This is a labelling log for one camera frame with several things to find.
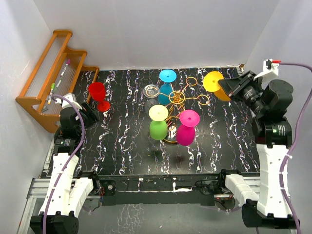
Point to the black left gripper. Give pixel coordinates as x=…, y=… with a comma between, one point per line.
x=90, y=114

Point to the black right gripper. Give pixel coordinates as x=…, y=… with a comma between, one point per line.
x=231, y=85

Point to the yellow orange wine glass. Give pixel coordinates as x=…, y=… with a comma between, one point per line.
x=210, y=83

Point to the red wine glass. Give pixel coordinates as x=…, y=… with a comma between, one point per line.
x=98, y=93

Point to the blue wine glass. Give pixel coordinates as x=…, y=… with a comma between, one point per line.
x=167, y=76

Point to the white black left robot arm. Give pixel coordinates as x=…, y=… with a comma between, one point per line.
x=63, y=170

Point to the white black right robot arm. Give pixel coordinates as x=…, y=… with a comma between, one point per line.
x=273, y=136

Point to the magenta wine glass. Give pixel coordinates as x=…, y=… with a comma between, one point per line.
x=186, y=132

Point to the clear wine glass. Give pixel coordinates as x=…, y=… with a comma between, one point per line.
x=151, y=91

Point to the green wine glass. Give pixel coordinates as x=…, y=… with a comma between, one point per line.
x=158, y=126

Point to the wooden tiered shelf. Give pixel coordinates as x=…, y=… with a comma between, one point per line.
x=76, y=79

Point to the green cap marker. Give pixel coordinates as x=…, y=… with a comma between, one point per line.
x=51, y=93

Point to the purple cap marker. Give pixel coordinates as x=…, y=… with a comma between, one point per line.
x=64, y=69

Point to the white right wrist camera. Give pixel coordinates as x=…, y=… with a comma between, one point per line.
x=270, y=69

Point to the gold wire glass rack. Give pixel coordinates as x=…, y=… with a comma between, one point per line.
x=175, y=108

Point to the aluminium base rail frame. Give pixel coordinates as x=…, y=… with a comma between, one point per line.
x=202, y=189

